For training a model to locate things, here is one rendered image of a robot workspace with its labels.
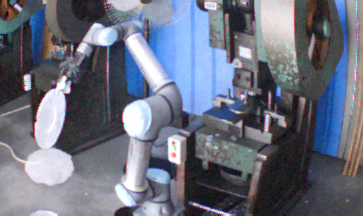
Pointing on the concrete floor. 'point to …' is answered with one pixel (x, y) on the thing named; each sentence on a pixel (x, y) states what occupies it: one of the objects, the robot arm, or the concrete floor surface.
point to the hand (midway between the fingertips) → (58, 93)
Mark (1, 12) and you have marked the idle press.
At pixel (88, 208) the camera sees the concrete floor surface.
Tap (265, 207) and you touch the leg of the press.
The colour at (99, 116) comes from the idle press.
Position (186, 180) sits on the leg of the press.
